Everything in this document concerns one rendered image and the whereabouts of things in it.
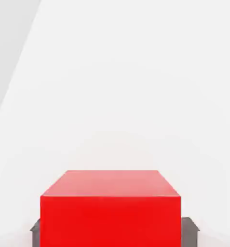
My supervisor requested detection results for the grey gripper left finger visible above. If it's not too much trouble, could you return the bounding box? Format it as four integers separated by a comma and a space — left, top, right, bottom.
29, 218, 41, 247

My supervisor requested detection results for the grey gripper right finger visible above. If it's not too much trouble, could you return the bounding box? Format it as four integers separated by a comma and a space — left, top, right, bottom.
180, 217, 201, 247

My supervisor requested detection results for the small red cube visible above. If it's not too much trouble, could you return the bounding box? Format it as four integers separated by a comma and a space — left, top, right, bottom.
40, 169, 182, 247

